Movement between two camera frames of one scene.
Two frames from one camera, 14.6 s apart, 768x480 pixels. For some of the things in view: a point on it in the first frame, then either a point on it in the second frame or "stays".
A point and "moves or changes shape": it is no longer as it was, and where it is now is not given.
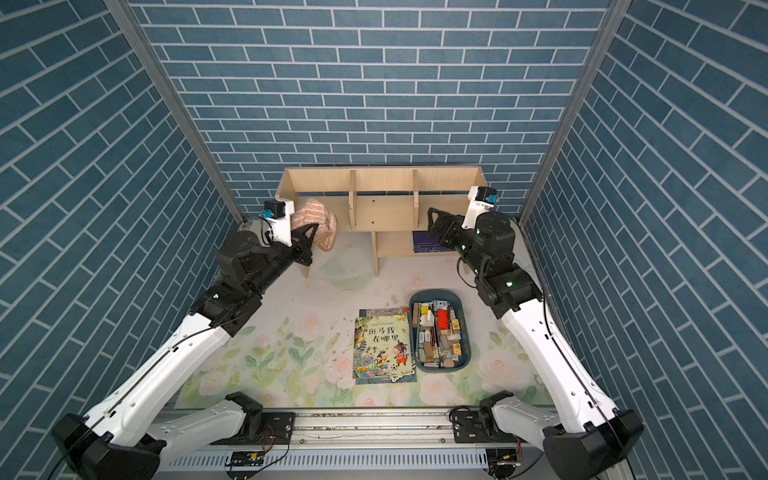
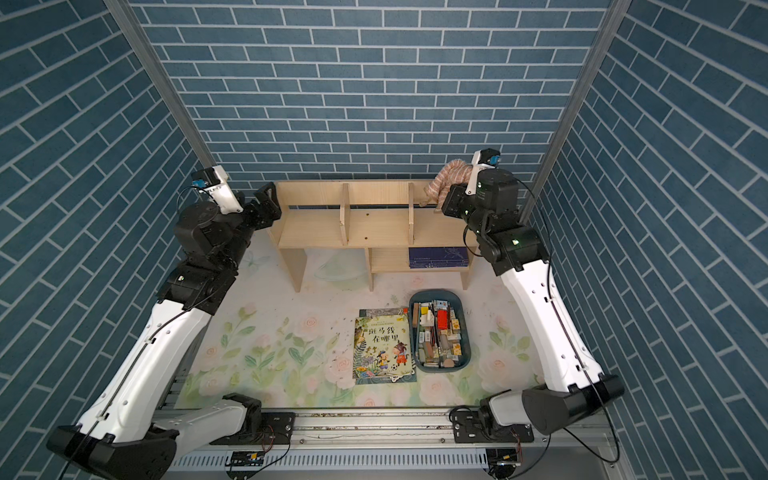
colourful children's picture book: [382, 347] stays
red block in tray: [442, 319] stays
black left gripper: [300, 248] to [273, 210]
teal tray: [439, 331] stays
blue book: [423, 243] to [438, 257]
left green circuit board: [248, 458] stays
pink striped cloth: [312, 213] to [455, 172]
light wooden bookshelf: [391, 202] moves or changes shape
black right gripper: [446, 222] to [457, 196]
